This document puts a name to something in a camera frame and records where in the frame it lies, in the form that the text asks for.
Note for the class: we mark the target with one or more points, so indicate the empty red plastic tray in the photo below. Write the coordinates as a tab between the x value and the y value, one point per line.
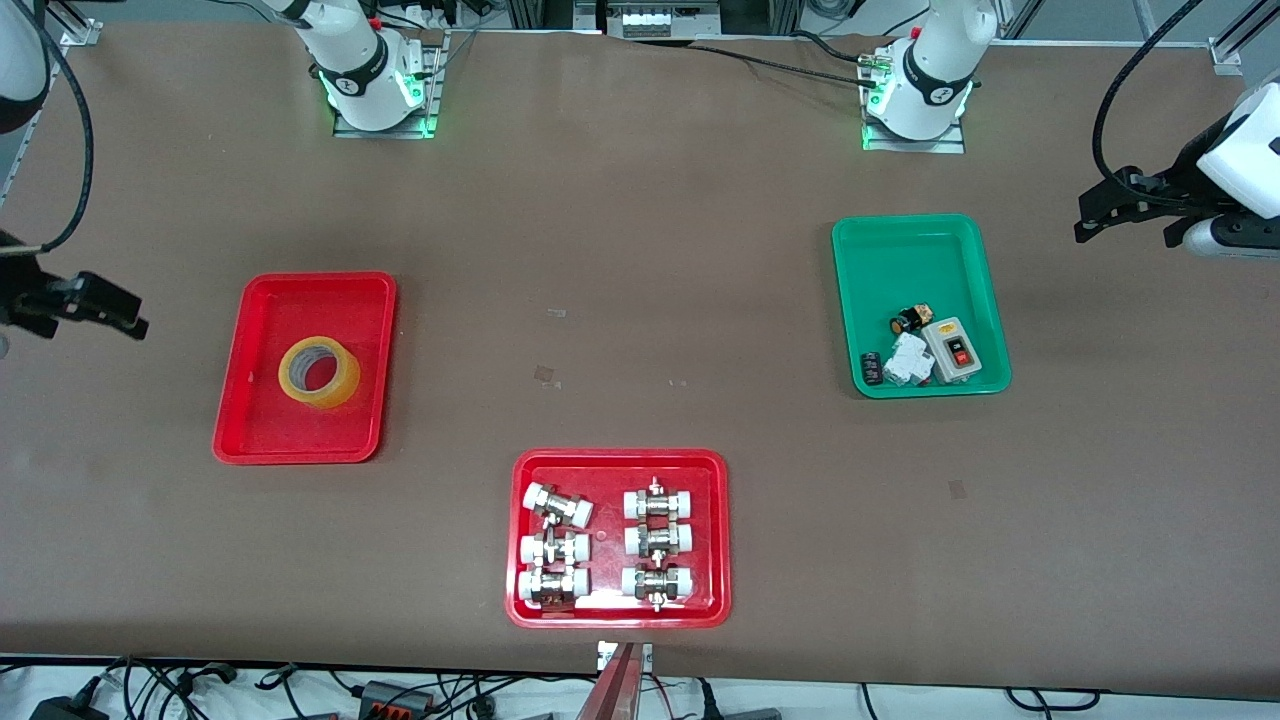
350	310

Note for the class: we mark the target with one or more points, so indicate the white circuit breaker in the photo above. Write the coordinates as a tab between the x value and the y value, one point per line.
908	360

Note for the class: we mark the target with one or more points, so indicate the black box orange connectors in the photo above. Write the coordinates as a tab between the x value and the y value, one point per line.
398	698

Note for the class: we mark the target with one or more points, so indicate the grey switch box red button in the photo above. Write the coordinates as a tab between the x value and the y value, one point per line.
955	350

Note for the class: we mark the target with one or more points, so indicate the tilted metal valve white caps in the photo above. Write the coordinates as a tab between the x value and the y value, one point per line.
558	505

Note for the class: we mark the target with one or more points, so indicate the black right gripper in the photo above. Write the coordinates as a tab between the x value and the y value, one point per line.
20	300

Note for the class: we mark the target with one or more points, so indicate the black yellow round component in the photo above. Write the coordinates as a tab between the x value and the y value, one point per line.
910	321

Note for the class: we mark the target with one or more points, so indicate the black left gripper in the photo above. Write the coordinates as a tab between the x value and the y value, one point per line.
1176	184

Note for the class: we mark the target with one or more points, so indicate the aluminium corner bracket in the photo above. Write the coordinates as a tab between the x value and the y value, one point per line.
78	32

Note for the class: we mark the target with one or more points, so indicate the small black component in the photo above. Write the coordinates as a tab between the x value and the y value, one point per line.
871	368

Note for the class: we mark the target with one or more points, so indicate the red tray holding valves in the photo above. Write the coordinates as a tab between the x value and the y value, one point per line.
610	470

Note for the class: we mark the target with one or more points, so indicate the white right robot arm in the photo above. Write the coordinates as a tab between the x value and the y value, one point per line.
350	60

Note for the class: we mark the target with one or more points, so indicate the aluminium right arm base plate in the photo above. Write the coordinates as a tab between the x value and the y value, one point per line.
432	90

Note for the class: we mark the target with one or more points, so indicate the red metal bar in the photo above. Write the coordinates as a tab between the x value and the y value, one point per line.
610	690

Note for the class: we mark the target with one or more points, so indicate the white terminal block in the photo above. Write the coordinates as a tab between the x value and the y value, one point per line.
646	20

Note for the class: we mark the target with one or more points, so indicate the aluminium left arm base plate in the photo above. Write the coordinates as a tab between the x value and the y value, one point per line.
915	145

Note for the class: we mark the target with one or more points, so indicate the green plastic tray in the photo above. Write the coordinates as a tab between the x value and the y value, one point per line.
920	270

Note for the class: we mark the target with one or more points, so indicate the black power adapter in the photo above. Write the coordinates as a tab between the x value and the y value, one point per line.
70	708

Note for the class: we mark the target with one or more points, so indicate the aluminium frame profile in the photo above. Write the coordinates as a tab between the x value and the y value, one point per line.
1240	40

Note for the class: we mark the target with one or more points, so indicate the yellow packing tape roll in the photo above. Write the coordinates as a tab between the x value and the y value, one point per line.
290	375

